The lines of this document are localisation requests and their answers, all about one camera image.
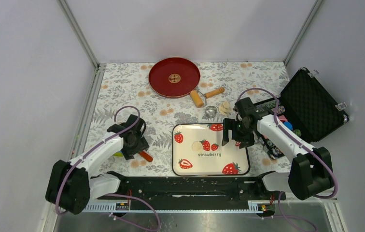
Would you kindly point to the round red tray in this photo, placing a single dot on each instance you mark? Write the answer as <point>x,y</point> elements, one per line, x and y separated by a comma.
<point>174,77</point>

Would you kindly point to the strawberry pattern rectangular tray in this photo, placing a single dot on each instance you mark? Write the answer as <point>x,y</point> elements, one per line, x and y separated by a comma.
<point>214,159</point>

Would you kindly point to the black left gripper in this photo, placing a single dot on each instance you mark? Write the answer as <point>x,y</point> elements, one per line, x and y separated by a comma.
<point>142,145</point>

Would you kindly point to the colourful toy block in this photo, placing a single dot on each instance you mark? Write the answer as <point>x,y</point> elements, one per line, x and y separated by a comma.
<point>118,154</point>

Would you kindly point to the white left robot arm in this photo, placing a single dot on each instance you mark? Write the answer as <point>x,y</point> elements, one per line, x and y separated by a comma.
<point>74,183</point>

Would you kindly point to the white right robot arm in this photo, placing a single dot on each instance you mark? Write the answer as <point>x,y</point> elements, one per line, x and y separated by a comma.
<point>311,170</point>

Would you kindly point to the floral table mat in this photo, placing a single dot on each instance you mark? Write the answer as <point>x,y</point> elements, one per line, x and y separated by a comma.
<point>125,90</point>

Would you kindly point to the metal scraper orange handle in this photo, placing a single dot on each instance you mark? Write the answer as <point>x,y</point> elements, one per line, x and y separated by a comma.
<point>146,156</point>

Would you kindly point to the small dough ball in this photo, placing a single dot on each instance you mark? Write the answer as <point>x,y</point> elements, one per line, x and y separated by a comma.
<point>197,146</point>

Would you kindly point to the dough scrap trimmings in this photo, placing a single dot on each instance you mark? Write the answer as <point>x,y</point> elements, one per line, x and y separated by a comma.
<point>225,108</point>

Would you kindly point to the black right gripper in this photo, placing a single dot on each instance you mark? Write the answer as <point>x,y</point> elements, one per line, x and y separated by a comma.
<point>230,123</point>

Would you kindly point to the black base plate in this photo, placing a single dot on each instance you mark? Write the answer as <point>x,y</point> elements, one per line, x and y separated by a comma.
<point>198,193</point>

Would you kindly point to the wooden dough roller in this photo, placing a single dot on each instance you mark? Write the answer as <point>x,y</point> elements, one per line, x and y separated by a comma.
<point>199,99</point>

